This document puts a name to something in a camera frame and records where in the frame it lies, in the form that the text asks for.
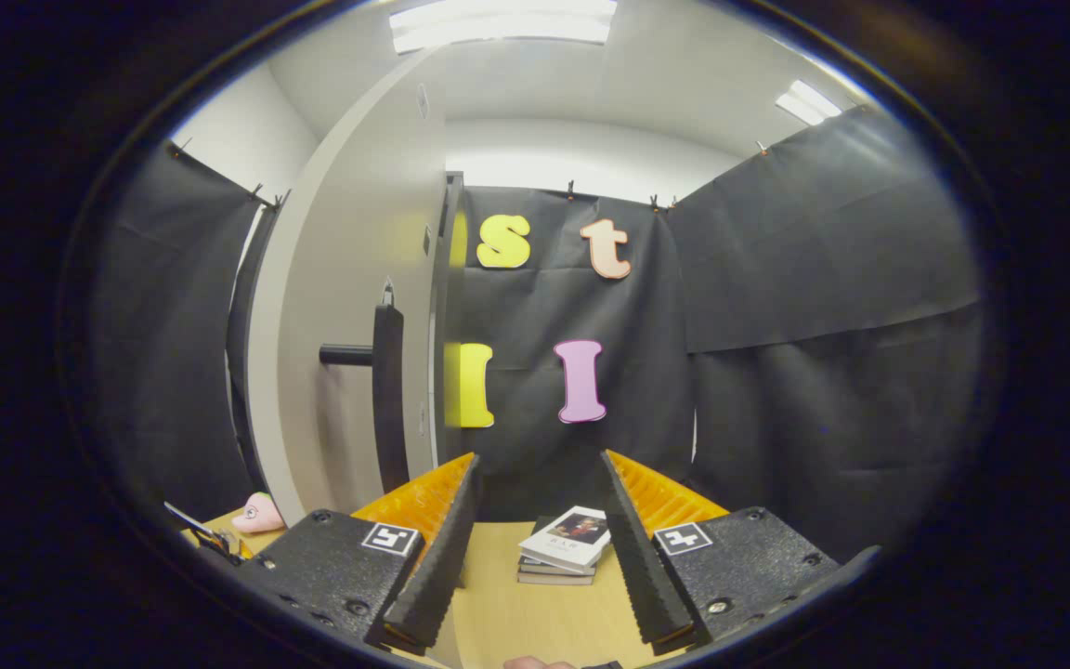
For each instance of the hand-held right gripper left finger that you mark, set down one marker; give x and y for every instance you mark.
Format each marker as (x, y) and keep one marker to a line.
(437, 576)

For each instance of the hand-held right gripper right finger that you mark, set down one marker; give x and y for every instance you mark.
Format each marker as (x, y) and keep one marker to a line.
(646, 576)

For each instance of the grey cabinet door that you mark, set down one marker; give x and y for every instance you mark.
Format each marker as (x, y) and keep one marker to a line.
(340, 242)

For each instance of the pink plush toy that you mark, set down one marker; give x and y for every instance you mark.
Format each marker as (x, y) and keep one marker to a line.
(259, 516)

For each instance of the white photo cover book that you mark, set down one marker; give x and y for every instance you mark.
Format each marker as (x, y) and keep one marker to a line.
(565, 541)

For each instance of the dark book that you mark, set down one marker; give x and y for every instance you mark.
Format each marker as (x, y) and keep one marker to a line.
(549, 578)

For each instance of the black backdrop cloth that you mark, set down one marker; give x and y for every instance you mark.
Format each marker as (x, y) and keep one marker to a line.
(823, 390)

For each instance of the small ceiling light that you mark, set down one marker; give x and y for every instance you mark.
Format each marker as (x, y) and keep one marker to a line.
(806, 102)

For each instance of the long ceiling light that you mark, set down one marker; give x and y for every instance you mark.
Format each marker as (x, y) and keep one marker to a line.
(498, 20)

